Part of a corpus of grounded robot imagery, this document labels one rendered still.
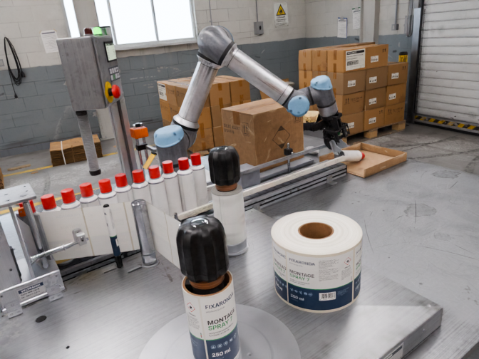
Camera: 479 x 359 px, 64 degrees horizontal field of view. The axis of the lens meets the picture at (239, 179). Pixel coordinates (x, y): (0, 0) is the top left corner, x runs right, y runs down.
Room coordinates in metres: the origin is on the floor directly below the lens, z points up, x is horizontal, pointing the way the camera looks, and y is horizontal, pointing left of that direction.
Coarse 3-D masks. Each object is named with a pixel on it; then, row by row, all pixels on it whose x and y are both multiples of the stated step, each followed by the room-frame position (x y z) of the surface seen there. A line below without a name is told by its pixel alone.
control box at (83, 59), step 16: (64, 48) 1.07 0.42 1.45; (80, 48) 1.07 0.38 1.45; (96, 48) 1.08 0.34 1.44; (64, 64) 1.07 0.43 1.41; (80, 64) 1.07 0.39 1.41; (96, 64) 1.07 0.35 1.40; (112, 64) 1.18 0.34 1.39; (80, 80) 1.07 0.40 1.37; (96, 80) 1.07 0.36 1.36; (80, 96) 1.07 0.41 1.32; (96, 96) 1.07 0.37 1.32; (112, 96) 1.12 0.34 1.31
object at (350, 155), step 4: (340, 152) 1.61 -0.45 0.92; (344, 152) 1.59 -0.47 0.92; (348, 152) 1.61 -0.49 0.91; (352, 152) 1.64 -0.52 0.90; (356, 152) 1.66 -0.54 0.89; (360, 152) 1.69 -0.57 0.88; (336, 156) 1.61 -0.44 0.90; (340, 156) 1.60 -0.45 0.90; (348, 156) 1.60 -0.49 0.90; (352, 156) 1.63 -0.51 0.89; (356, 156) 1.65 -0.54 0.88; (360, 156) 1.67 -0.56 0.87; (364, 156) 1.72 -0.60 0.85; (344, 160) 1.59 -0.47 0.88; (348, 160) 1.62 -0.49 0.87; (352, 160) 1.64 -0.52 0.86; (356, 160) 1.67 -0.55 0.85
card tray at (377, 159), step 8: (360, 144) 1.88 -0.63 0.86; (368, 144) 1.84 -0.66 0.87; (368, 152) 1.81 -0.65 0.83; (376, 152) 1.80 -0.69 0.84; (384, 152) 1.76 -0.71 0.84; (392, 152) 1.72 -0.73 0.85; (400, 152) 1.69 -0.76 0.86; (320, 160) 1.72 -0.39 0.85; (360, 160) 1.71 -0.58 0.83; (368, 160) 1.70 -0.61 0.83; (376, 160) 1.69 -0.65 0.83; (384, 160) 1.68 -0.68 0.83; (392, 160) 1.61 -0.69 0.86; (400, 160) 1.64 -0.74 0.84; (352, 168) 1.62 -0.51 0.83; (360, 168) 1.61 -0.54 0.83; (368, 168) 1.51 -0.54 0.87; (376, 168) 1.55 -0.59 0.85; (384, 168) 1.58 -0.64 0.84; (360, 176) 1.52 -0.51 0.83; (368, 176) 1.52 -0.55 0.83
